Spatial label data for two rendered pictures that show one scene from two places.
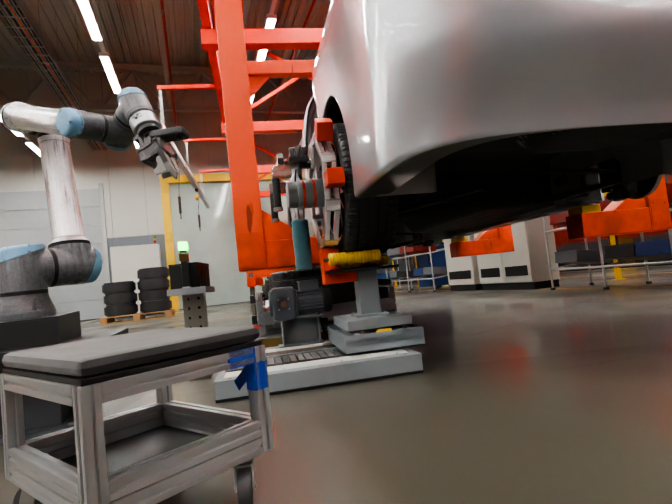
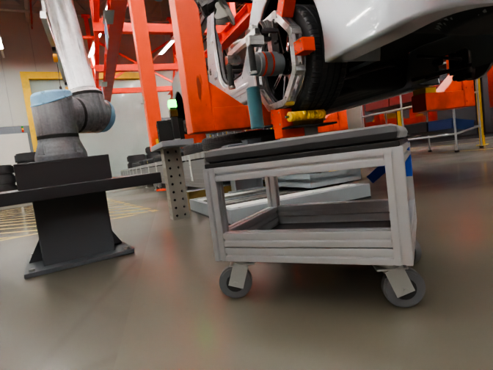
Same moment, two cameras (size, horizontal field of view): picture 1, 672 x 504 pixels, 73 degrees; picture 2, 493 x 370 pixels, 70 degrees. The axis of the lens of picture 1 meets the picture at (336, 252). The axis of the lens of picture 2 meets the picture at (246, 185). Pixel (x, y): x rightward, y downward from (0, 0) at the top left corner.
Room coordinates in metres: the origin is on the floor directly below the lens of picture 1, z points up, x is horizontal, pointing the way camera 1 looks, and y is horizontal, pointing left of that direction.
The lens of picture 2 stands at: (0.15, 0.77, 0.32)
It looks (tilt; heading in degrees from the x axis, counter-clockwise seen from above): 5 degrees down; 348
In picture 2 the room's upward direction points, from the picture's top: 7 degrees counter-clockwise
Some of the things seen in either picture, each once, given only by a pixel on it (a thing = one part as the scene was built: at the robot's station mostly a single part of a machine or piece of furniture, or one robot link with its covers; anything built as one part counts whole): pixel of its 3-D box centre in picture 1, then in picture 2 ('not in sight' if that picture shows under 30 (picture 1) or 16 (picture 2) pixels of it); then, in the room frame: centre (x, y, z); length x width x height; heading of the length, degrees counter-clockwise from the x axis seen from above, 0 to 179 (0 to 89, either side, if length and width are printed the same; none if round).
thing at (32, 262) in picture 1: (25, 267); (56, 113); (1.69, 1.16, 0.58); 0.17 x 0.15 x 0.18; 143
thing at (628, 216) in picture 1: (606, 210); (437, 92); (3.09, -1.87, 0.69); 0.52 x 0.17 x 0.35; 100
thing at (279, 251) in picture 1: (307, 236); (241, 105); (2.73, 0.16, 0.69); 0.52 x 0.17 x 0.35; 100
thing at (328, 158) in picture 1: (322, 192); (275, 64); (2.23, 0.04, 0.85); 0.54 x 0.07 x 0.54; 10
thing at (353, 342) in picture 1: (371, 334); (312, 176); (2.26, -0.13, 0.13); 0.50 x 0.36 x 0.10; 10
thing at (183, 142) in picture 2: (193, 290); (170, 145); (2.26, 0.73, 0.44); 0.43 x 0.17 x 0.03; 10
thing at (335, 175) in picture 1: (334, 177); (304, 46); (1.92, -0.03, 0.85); 0.09 x 0.08 x 0.07; 10
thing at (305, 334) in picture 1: (308, 311); (252, 164); (2.52, 0.18, 0.26); 0.42 x 0.18 x 0.35; 100
